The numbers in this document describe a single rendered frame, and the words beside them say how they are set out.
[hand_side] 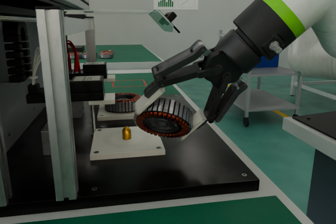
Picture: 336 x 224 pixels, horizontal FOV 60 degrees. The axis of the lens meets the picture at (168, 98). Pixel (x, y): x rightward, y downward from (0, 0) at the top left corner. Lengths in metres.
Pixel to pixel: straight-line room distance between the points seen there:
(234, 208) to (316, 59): 0.52
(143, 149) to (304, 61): 0.52
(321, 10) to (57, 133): 0.42
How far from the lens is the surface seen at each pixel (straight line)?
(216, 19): 6.28
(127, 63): 2.21
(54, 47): 0.42
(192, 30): 6.14
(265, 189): 0.56
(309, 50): 0.89
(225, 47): 0.49
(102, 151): 0.61
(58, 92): 0.44
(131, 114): 0.83
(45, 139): 0.64
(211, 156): 0.61
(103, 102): 0.61
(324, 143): 0.85
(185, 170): 0.55
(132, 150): 0.60
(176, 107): 0.52
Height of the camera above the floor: 1.03
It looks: 14 degrees down
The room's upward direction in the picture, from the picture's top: straight up
